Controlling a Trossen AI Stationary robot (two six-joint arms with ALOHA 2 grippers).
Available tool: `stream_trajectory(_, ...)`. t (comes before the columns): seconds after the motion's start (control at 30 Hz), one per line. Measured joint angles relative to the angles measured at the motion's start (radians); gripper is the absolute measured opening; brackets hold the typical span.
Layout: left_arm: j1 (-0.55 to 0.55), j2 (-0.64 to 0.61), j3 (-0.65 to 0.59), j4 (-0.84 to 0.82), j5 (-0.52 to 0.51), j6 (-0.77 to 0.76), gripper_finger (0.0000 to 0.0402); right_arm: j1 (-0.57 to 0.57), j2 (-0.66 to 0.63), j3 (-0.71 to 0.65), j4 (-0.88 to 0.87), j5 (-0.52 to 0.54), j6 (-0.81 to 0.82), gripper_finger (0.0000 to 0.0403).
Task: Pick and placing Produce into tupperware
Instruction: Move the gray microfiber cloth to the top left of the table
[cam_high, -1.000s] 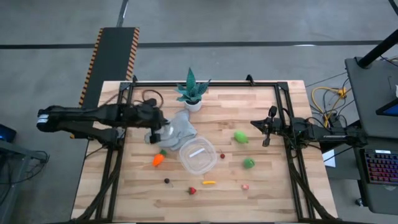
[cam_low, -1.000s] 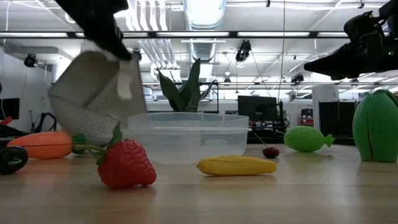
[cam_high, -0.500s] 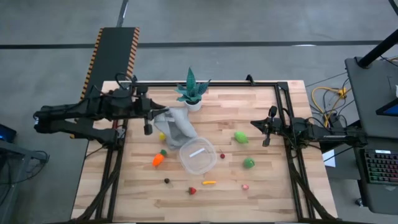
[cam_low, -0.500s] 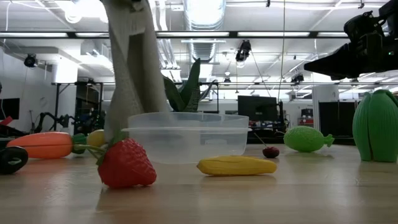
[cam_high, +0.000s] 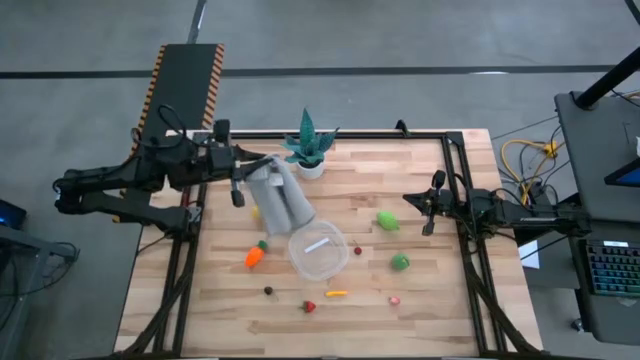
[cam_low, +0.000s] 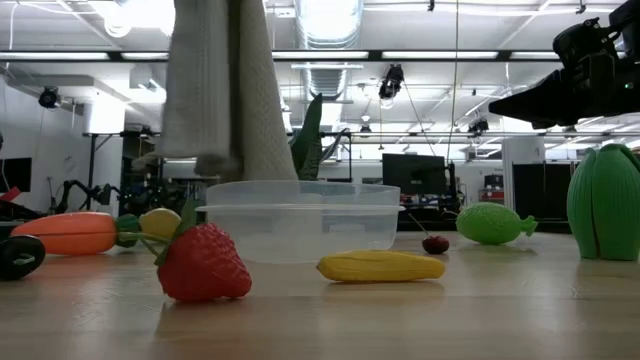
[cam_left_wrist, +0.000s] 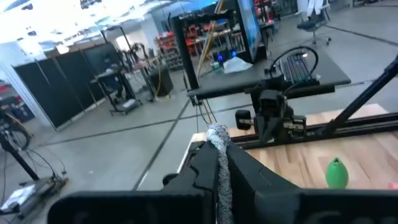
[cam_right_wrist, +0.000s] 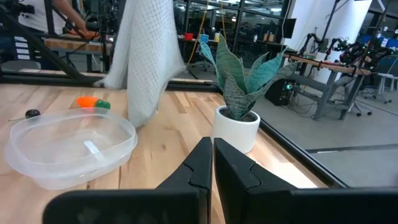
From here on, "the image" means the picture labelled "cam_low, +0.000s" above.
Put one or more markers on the yellow toy corn cob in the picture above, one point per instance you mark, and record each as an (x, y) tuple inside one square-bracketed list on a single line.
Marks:
[(380, 266)]

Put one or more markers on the orange toy carrot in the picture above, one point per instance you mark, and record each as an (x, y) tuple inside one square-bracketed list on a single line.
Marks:
[(65, 232)]

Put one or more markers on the bumpy green toy lime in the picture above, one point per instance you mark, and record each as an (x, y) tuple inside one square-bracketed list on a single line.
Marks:
[(490, 223)]

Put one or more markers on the clear plastic tupperware container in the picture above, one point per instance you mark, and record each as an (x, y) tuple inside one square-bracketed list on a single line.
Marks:
[(300, 235)]

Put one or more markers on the black cabinets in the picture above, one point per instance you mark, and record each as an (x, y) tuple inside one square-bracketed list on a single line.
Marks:
[(542, 195)]

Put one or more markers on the grey cloth towel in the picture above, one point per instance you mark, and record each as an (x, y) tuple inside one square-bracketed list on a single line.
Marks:
[(200, 75)]

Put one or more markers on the white pillar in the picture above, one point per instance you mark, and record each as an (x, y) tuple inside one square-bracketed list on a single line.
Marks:
[(522, 150)]

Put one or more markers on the small black wall monitor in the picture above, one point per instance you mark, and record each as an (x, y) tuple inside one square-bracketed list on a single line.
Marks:
[(15, 175)]

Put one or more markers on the green leafy plant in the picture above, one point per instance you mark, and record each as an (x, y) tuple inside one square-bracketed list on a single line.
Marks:
[(310, 135)]

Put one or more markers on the large black monitor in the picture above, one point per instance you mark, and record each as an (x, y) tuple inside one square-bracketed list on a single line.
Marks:
[(412, 172)]

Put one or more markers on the silver ceiling air duct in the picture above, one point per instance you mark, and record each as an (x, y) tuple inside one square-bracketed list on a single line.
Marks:
[(327, 25)]

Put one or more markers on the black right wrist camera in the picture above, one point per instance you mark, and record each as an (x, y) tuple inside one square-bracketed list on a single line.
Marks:
[(585, 42)]

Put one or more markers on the red bar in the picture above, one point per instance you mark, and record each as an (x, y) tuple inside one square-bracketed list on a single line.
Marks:
[(10, 194)]

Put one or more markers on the black ceiling camera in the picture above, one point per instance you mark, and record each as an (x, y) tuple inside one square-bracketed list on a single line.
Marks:
[(391, 80), (478, 125), (49, 97)]

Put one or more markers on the dark red toy cherry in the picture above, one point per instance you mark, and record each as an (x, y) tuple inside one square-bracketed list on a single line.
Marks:
[(436, 245)]

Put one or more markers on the black metal frame stand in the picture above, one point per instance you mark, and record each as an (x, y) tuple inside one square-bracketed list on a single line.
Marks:
[(91, 165)]

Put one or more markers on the yellow toy lemon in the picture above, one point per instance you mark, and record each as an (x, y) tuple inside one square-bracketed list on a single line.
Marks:
[(160, 221)]

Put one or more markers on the background black robot arm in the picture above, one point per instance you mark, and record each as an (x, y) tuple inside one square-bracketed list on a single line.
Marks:
[(75, 190)]

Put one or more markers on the large green toy cabbage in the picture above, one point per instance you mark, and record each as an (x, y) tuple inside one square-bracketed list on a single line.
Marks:
[(607, 205)]

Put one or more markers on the red toy strawberry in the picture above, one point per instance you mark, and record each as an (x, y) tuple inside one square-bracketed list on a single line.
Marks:
[(205, 265)]

